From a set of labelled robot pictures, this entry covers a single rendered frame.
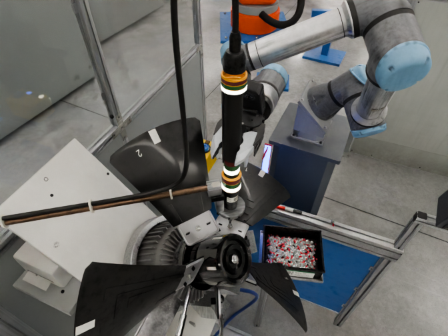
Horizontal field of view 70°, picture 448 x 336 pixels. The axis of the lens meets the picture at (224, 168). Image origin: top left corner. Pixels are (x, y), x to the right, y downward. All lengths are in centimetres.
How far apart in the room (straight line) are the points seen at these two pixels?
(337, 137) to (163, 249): 93
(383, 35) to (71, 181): 82
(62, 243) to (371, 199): 222
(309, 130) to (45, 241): 101
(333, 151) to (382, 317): 115
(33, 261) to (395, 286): 194
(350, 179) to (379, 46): 195
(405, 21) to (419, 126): 192
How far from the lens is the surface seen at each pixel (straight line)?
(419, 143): 285
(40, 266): 120
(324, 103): 132
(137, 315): 72
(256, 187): 97
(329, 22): 91
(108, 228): 90
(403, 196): 279
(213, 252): 75
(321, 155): 136
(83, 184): 89
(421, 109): 267
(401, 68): 84
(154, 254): 85
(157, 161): 74
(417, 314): 230
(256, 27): 453
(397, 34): 86
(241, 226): 87
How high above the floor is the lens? 191
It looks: 47 degrees down
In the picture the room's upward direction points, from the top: straight up
